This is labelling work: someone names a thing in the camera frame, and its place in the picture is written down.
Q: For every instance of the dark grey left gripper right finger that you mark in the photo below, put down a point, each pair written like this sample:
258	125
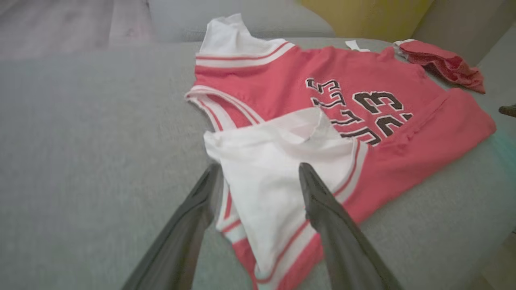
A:
346	249

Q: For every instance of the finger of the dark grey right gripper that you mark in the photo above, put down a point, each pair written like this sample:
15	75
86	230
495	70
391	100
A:
510	110

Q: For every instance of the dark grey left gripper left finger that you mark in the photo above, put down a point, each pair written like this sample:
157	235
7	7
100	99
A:
177	241

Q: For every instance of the red and white shorts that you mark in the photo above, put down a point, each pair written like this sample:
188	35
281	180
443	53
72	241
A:
423	153

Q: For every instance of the large grey sofa seat cushion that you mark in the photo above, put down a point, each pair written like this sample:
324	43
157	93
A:
80	161

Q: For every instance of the yellow sofa backrest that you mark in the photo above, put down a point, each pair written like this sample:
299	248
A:
363	16

